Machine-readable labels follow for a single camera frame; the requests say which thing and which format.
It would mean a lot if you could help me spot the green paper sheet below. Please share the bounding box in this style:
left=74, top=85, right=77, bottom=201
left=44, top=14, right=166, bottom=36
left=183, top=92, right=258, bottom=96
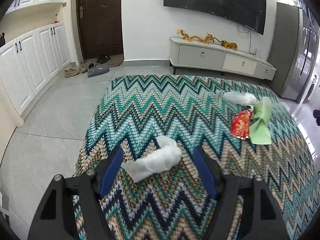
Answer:
left=249, top=97, right=272, bottom=145

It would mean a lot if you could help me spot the red snack wrapper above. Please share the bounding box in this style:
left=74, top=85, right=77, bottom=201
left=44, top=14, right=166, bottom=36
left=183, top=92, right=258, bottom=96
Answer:
left=230, top=109, right=252, bottom=140

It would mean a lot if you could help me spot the white plastic wrap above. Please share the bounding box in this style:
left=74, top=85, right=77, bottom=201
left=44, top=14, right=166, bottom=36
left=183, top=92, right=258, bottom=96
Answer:
left=121, top=135, right=182, bottom=183

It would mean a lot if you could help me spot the clear plastic bag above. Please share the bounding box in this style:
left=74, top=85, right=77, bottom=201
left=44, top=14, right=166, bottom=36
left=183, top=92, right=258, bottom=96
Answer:
left=223, top=92, right=257, bottom=106

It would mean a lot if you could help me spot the zigzag patterned blanket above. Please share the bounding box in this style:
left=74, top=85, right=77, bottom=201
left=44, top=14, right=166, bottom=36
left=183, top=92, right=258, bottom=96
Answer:
left=75, top=75, right=319, bottom=239

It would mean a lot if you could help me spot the beige shoe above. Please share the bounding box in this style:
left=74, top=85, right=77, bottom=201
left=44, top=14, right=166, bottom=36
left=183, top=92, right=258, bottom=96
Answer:
left=64, top=68, right=81, bottom=78

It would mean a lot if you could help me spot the grey slipper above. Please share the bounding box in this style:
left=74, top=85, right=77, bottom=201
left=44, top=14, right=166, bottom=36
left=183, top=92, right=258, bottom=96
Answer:
left=87, top=63, right=110, bottom=77

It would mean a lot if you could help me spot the white shoe cabinet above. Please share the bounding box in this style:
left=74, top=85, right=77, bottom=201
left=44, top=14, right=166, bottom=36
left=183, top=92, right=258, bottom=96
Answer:
left=1, top=22, right=71, bottom=115

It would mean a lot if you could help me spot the grey refrigerator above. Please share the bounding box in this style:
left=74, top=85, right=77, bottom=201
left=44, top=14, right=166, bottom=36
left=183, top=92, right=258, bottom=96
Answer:
left=267, top=3, right=318, bottom=102

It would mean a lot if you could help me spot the golden tiger figurine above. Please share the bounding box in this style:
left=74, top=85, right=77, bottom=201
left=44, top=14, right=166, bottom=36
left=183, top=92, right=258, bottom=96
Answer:
left=221, top=40, right=238, bottom=50

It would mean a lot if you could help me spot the golden dragon figurine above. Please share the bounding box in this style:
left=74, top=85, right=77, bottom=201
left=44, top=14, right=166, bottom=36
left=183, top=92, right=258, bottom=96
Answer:
left=176, top=29, right=221, bottom=43

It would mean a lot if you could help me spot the white TV cabinet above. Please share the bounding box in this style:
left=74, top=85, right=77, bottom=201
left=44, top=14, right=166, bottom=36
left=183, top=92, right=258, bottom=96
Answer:
left=169, top=37, right=276, bottom=81

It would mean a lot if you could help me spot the dark brown door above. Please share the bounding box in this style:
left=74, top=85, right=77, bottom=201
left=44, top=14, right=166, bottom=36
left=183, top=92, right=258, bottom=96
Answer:
left=76, top=0, right=123, bottom=60

